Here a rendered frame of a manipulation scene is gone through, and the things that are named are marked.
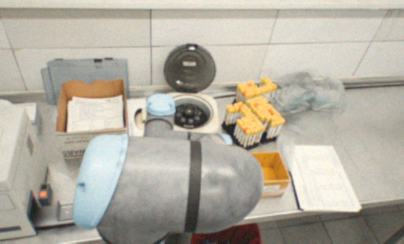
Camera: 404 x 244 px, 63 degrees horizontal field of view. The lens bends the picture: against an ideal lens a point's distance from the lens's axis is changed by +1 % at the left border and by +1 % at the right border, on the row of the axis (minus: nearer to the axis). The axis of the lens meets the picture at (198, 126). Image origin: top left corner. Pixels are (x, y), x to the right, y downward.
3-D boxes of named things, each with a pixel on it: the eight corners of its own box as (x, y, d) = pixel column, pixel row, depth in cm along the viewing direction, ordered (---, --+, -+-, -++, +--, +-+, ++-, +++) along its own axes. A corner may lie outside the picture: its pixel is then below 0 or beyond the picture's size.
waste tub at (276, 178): (248, 198, 118) (254, 183, 111) (239, 169, 127) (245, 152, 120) (283, 196, 120) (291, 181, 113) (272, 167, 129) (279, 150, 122)
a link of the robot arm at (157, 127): (187, 153, 74) (188, 120, 82) (137, 150, 73) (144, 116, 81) (184, 174, 80) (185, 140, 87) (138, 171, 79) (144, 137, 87)
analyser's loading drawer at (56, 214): (23, 231, 100) (18, 222, 96) (27, 211, 104) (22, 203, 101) (94, 221, 104) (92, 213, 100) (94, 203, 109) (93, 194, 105)
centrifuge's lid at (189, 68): (164, 43, 124) (164, 35, 131) (162, 98, 140) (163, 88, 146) (219, 47, 126) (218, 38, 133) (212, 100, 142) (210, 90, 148)
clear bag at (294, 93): (276, 120, 149) (289, 89, 135) (256, 96, 159) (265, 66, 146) (319, 106, 159) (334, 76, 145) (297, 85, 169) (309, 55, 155)
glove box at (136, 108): (130, 153, 127) (129, 137, 120) (127, 111, 143) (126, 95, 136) (161, 150, 130) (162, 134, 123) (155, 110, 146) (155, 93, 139)
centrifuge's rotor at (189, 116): (168, 135, 128) (168, 123, 123) (169, 109, 139) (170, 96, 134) (207, 137, 130) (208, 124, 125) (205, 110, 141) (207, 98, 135)
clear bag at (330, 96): (304, 110, 156) (314, 87, 146) (301, 87, 168) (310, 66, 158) (347, 116, 155) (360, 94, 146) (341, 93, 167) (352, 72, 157)
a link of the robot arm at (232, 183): (300, 154, 37) (229, 125, 85) (204, 147, 36) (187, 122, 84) (290, 255, 37) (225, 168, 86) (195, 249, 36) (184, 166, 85)
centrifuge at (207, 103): (156, 160, 126) (156, 140, 117) (160, 109, 146) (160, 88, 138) (217, 163, 128) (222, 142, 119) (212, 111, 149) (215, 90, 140)
